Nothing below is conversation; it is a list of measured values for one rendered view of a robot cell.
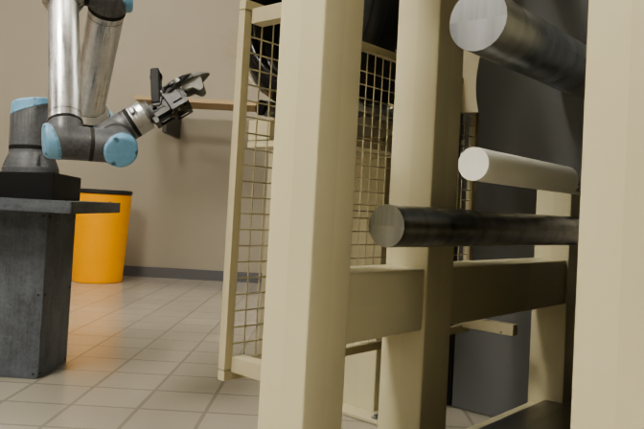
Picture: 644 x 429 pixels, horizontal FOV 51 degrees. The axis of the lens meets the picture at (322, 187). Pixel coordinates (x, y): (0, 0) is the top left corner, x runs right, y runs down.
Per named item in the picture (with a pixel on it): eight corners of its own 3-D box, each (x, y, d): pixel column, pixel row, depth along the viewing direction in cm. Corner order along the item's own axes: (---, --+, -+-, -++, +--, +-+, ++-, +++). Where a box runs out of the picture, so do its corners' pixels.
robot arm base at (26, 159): (-10, 171, 230) (-8, 143, 231) (14, 175, 249) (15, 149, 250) (47, 172, 231) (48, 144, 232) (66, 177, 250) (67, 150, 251)
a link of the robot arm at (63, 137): (43, -51, 197) (43, 144, 166) (88, -43, 203) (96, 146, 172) (40, -22, 206) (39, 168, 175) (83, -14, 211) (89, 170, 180)
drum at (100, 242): (134, 279, 516) (139, 191, 518) (116, 285, 472) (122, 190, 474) (80, 276, 517) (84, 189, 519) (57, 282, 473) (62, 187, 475)
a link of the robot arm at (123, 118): (106, 164, 188) (102, 153, 197) (146, 140, 190) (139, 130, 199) (87, 136, 183) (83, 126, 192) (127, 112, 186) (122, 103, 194)
